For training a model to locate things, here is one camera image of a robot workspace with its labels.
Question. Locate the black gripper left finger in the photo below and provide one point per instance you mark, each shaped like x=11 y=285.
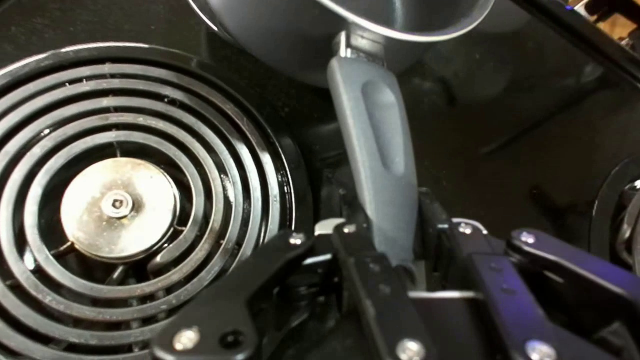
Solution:
x=372 y=301

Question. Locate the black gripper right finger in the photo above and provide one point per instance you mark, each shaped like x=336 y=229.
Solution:
x=506 y=293

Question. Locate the black electric stove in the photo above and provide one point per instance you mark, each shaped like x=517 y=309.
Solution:
x=506 y=121

